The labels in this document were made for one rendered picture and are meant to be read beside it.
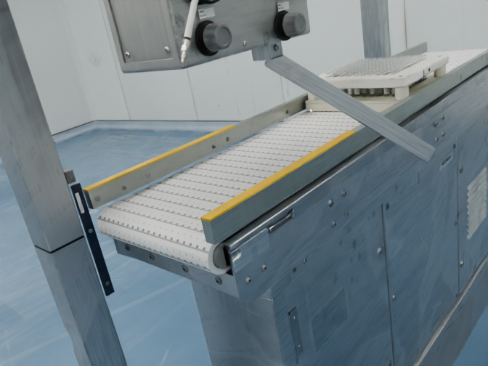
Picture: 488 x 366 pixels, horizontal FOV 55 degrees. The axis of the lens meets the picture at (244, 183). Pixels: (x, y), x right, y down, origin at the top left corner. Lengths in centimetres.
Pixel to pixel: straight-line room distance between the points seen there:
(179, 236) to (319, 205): 23
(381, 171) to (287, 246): 29
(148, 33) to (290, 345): 55
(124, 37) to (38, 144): 27
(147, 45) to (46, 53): 600
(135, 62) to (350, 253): 59
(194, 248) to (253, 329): 27
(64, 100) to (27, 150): 582
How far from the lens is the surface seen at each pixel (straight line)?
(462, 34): 381
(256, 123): 100
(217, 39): 46
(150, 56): 50
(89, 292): 82
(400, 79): 100
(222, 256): 58
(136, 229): 68
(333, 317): 94
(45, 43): 649
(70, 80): 660
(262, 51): 62
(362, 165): 82
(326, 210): 74
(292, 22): 55
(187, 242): 60
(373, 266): 104
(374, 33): 151
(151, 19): 48
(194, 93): 521
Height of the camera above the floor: 120
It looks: 20 degrees down
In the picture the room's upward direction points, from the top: 11 degrees counter-clockwise
